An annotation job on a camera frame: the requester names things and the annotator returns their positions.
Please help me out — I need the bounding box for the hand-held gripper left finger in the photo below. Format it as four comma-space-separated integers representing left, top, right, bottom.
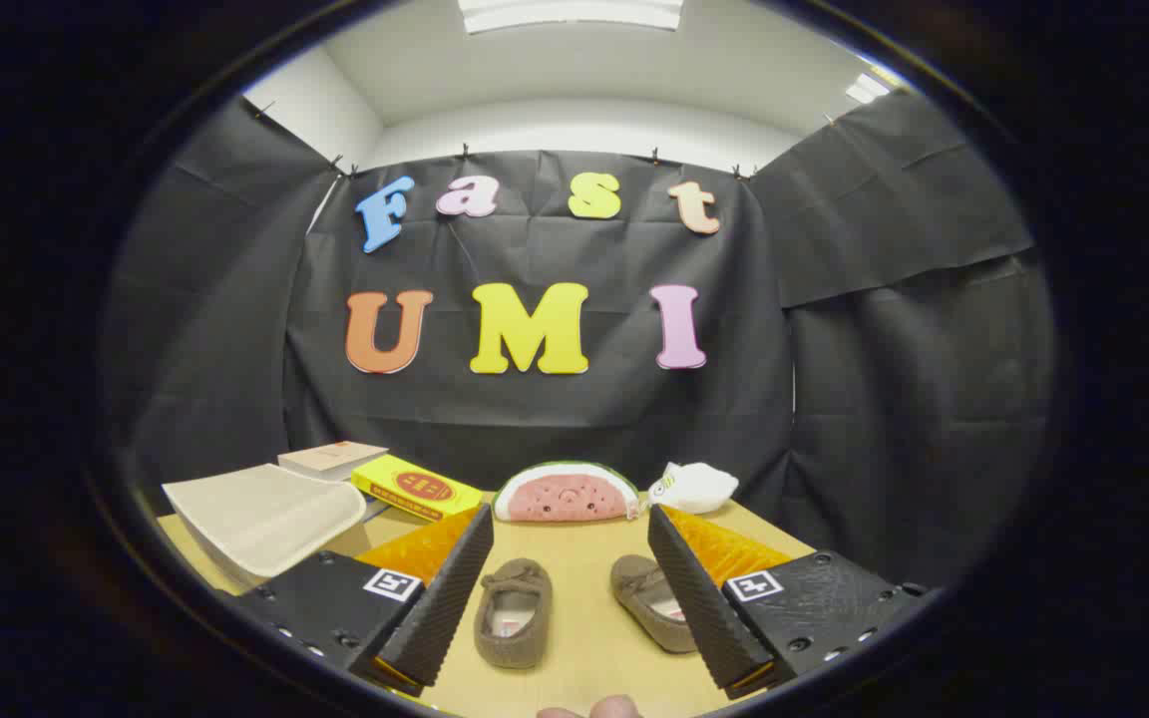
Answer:
220, 504, 496, 699

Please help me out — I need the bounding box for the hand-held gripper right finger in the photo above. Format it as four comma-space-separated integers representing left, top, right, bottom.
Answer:
647, 504, 935, 701

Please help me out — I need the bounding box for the brown fuzzy shoe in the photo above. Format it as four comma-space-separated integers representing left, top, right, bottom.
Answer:
610, 554, 697, 655
474, 558, 554, 670

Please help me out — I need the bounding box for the cream fabric storage box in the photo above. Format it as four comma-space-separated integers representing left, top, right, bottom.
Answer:
162, 464, 368, 587

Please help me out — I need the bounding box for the yellow book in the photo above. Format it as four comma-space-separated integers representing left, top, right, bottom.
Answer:
351, 455, 484, 523

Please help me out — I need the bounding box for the white plush toy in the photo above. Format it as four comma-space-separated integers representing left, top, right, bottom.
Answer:
646, 462, 739, 516

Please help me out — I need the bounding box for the watermelon slice plush toy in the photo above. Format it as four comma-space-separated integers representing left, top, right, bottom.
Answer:
492, 461, 641, 524

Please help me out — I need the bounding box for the beige book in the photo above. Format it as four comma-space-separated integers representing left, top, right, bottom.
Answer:
277, 441, 389, 482

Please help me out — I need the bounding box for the large ceiling light panel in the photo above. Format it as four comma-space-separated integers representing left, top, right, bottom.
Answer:
459, 0, 684, 34

